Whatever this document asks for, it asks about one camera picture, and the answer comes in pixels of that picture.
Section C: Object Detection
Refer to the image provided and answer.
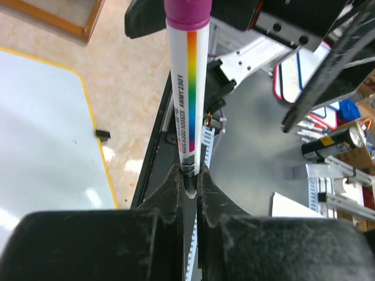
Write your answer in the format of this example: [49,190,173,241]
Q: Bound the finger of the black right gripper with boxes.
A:
[124,0,166,38]

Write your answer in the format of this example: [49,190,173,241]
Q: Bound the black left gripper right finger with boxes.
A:
[197,167,374,280]

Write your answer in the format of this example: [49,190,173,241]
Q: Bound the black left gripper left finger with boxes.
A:
[1,165,183,280]

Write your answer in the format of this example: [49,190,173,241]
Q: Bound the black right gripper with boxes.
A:
[211,0,374,133]

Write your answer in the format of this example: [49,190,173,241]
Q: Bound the purple-capped whiteboard marker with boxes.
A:
[163,0,212,199]

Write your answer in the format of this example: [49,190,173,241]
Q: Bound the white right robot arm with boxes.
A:
[124,1,374,131]

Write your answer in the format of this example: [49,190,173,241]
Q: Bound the red-framed small whiteboard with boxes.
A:
[274,42,331,104]

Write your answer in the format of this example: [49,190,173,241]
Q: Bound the blue-framed small whiteboard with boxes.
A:
[309,101,340,129]

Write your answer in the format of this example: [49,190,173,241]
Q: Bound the black whiteboard clip upper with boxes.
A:
[95,129,111,139]

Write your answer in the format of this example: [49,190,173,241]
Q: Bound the yellow-framed whiteboard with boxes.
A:
[1,48,118,242]

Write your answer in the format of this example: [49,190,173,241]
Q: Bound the black yellow battery can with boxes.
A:
[301,126,364,160]

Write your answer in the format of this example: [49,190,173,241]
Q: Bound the orange wooden rack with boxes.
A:
[1,0,105,43]

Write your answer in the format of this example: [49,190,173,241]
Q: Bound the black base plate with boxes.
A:
[131,76,178,209]

